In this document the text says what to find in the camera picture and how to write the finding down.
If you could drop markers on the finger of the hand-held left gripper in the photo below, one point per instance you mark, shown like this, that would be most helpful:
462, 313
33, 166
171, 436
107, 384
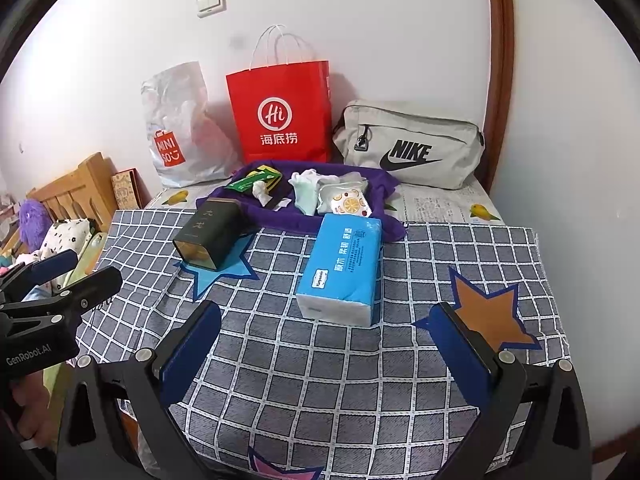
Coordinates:
55, 266
92, 287

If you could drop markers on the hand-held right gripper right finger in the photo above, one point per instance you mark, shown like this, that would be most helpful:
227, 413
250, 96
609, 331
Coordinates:
457, 355

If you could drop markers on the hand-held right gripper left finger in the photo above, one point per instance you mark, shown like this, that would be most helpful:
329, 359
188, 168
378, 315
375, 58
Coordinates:
192, 350

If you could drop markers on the green sachet strip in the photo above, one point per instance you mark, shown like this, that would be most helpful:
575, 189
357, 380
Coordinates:
250, 182

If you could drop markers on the fruit print wipes packet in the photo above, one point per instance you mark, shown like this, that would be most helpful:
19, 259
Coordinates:
347, 204

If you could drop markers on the mint green sock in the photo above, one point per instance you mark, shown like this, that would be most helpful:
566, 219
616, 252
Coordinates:
307, 200

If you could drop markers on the yellow zip pouch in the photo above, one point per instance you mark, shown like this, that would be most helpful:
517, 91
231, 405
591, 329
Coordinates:
267, 169

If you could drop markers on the person's left hand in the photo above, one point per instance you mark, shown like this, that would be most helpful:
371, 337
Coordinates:
37, 405

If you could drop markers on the white floral pillow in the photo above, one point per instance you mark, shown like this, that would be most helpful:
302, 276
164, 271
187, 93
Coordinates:
65, 240

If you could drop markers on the light green blanket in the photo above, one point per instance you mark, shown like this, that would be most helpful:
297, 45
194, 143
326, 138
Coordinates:
55, 370

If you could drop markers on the purple fluffy plush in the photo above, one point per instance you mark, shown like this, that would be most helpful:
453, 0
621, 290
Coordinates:
35, 222

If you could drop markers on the orange star patch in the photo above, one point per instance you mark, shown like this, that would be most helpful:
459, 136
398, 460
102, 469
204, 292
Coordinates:
487, 310

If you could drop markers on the blue star patch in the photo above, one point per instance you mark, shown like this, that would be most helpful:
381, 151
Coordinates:
220, 280

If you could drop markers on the wooden bed headboard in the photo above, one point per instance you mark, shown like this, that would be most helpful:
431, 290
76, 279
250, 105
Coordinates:
75, 190

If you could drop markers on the patterned gift box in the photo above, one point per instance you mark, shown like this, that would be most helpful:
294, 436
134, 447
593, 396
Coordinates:
126, 189

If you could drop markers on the grey checked cloth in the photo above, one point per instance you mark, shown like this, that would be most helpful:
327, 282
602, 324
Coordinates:
300, 375

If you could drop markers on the dark green tea tin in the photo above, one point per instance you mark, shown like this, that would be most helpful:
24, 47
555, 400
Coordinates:
215, 232

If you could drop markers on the blue tissue pack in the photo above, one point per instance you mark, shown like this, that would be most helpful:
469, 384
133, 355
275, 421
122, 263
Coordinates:
340, 265

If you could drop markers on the pink star patch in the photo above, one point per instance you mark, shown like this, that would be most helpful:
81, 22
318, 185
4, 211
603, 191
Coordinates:
285, 467

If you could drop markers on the white plastic shopping bag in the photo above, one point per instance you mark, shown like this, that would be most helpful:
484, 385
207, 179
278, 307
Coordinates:
180, 130

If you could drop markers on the purple towel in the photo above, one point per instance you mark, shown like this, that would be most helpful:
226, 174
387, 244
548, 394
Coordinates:
385, 190

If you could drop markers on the grey fabric sling bag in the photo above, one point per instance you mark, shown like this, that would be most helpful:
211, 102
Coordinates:
415, 150

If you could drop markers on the red paper carrier bag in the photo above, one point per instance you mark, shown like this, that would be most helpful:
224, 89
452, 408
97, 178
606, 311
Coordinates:
280, 120

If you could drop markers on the brown wooden door frame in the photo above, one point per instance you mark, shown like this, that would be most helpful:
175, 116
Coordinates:
500, 85

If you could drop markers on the white wall light switch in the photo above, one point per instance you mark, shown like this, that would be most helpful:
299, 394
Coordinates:
210, 2

